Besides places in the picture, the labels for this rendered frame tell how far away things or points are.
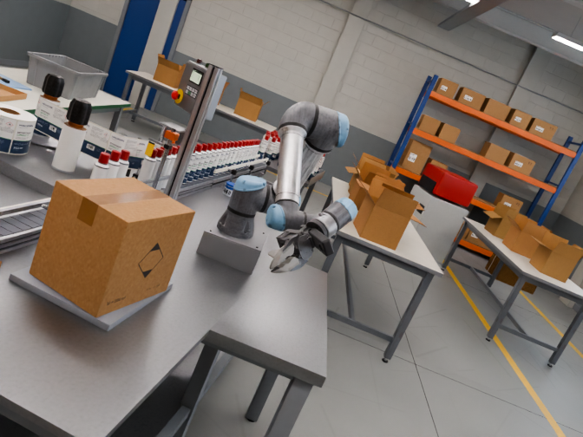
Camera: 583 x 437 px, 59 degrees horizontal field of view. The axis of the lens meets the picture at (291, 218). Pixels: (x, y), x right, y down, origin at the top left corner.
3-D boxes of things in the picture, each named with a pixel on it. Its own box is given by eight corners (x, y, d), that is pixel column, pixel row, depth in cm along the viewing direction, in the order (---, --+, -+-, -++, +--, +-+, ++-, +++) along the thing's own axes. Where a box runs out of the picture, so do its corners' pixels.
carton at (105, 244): (107, 254, 163) (133, 176, 156) (167, 290, 156) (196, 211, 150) (28, 273, 135) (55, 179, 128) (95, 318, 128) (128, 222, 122)
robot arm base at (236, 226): (222, 219, 215) (229, 198, 212) (256, 232, 214) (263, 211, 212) (212, 229, 201) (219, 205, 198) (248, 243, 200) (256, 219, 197)
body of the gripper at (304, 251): (281, 261, 146) (308, 240, 154) (303, 265, 140) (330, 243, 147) (273, 238, 144) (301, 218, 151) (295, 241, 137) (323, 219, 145)
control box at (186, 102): (191, 108, 223) (206, 67, 218) (212, 121, 212) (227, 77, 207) (171, 102, 216) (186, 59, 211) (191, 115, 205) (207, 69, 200)
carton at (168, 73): (147, 77, 736) (155, 52, 727) (160, 79, 782) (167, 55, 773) (173, 88, 735) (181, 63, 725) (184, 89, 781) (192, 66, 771)
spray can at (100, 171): (87, 201, 189) (103, 150, 184) (99, 207, 188) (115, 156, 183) (78, 204, 184) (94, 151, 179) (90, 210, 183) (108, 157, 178)
